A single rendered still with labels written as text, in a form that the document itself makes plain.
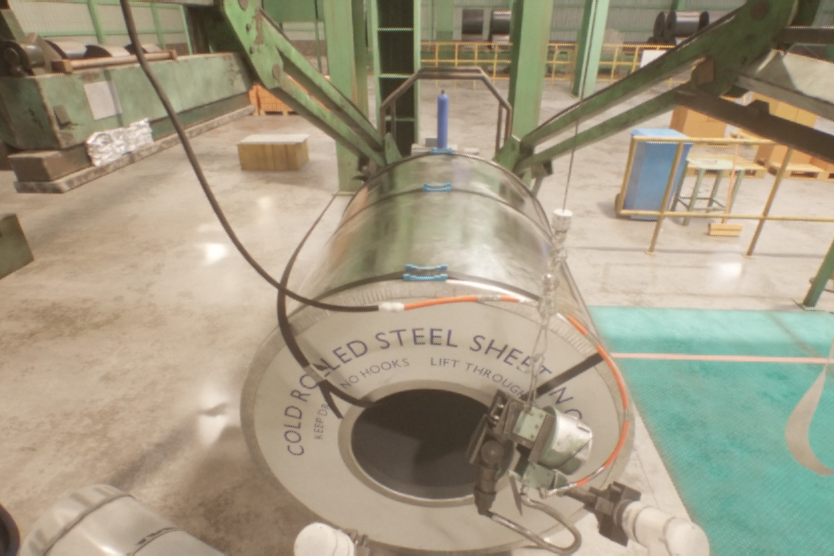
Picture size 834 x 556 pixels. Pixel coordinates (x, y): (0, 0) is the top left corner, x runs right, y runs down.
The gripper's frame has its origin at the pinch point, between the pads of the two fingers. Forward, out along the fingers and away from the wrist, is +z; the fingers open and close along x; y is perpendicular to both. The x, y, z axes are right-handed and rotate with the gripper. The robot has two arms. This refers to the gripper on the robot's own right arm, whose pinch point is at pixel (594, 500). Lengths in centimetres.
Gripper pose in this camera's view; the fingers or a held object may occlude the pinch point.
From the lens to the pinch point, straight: 138.1
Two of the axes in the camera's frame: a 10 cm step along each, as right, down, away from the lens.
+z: -1.9, 2.0, 9.6
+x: -4.0, 8.8, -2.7
